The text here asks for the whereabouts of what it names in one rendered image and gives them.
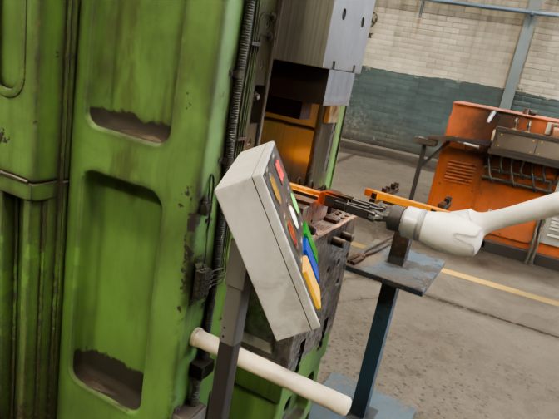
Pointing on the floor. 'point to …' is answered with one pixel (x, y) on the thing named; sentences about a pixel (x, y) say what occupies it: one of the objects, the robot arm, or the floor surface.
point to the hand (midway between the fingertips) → (337, 201)
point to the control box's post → (228, 352)
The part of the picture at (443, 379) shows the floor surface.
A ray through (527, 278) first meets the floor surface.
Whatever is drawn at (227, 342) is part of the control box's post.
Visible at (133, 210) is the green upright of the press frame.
